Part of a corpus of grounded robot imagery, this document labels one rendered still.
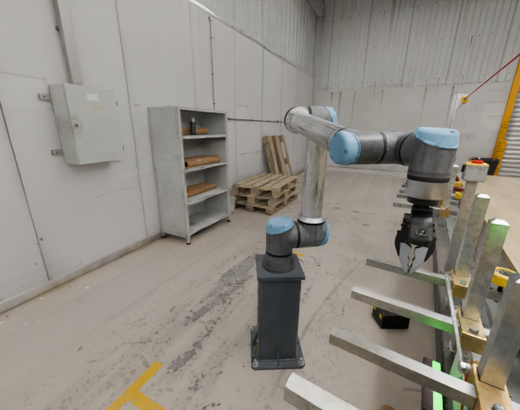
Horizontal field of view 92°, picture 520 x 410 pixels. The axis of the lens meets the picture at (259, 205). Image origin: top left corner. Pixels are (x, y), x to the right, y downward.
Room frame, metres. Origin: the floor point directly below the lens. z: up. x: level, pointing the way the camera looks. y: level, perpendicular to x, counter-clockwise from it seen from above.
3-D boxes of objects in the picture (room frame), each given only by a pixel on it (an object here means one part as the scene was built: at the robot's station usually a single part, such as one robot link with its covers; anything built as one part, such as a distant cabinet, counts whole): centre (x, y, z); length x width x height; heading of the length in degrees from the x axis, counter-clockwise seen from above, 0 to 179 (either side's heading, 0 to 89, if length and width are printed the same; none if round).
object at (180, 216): (3.21, 0.83, 0.78); 0.90 x 0.45 x 1.55; 153
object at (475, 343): (0.57, -0.59, 0.82); 0.13 x 0.06 x 0.05; 147
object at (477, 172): (1.02, -0.88, 1.18); 0.07 x 0.07 x 0.08; 57
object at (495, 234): (0.59, -0.60, 0.90); 0.03 x 0.03 x 0.48; 57
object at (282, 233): (1.27, -0.12, 0.79); 0.17 x 0.15 x 0.18; 101
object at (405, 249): (0.63, -0.41, 1.02); 0.06 x 0.03 x 0.09; 149
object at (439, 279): (0.82, -0.64, 0.82); 0.43 x 0.03 x 0.04; 57
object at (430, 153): (0.62, -0.42, 1.29); 0.10 x 0.09 x 0.12; 11
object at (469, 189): (1.02, -0.88, 0.93); 0.05 x 0.05 x 0.45; 57
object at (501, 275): (0.72, -0.80, 0.85); 0.08 x 0.08 x 0.11
